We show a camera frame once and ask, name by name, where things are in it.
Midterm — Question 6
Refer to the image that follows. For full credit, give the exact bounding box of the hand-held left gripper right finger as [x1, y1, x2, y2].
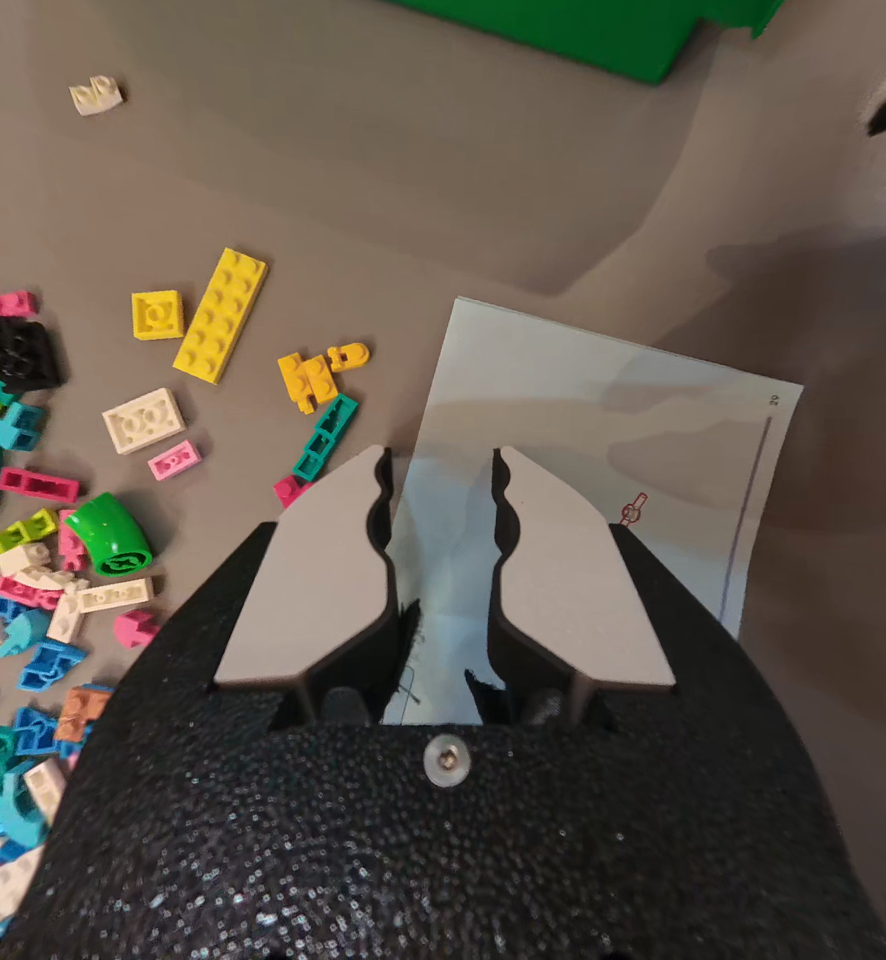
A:
[490, 447, 675, 723]

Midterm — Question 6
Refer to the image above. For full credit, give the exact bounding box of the teal long brick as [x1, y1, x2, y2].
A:
[292, 393, 360, 483]

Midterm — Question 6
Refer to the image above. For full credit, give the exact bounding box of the green curved pipe brick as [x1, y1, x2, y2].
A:
[65, 492, 153, 578]

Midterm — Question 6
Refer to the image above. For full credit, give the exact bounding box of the cream plate brick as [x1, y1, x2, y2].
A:
[102, 387, 187, 456]

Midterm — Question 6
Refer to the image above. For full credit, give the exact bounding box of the pink small plate brick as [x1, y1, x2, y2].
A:
[147, 441, 201, 482]

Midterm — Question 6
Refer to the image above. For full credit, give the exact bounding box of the pile of colourful toy bricks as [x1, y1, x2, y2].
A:
[0, 288, 163, 948]

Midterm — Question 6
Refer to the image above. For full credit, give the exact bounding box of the white small arch brick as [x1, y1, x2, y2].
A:
[69, 75, 126, 117]

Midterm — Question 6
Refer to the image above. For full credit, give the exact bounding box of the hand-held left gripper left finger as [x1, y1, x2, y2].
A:
[214, 444, 400, 723]

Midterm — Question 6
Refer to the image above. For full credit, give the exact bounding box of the yellow square plate brick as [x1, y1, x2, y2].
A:
[131, 289, 186, 342]

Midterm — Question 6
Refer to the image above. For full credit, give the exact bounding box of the green cardboard box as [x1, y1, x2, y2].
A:
[383, 0, 786, 86]

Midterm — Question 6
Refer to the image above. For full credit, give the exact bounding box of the yellow long plate brick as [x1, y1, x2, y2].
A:
[173, 247, 270, 386]

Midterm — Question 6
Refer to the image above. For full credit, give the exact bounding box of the white instruction booklet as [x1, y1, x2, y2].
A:
[380, 297, 804, 726]

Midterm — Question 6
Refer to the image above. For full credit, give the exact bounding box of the yellow hinge brick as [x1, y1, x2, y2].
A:
[278, 352, 337, 415]

